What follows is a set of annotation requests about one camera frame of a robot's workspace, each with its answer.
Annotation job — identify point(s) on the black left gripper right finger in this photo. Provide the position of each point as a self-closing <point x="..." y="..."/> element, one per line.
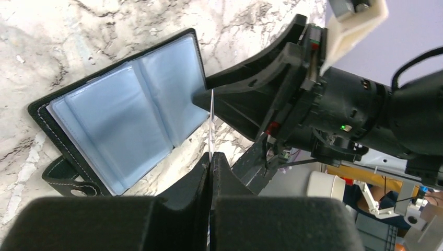
<point x="241" y="220"/>

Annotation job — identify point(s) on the grey credit card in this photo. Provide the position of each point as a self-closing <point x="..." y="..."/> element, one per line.
<point x="211" y="129"/>

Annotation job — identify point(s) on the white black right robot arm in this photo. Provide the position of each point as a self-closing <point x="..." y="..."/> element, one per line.
<point x="410" y="128"/>

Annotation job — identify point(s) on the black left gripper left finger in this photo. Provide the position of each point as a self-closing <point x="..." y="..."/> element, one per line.
<point x="176" y="219"/>

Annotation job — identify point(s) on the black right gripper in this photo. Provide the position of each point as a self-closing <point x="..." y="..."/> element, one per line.
<point x="280" y="92"/>

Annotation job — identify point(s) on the black leather card holder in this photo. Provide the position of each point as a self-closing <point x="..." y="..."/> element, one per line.
<point x="115" y="125"/>

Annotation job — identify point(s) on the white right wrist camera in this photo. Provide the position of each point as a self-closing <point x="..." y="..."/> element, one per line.
<point x="350" y="23"/>

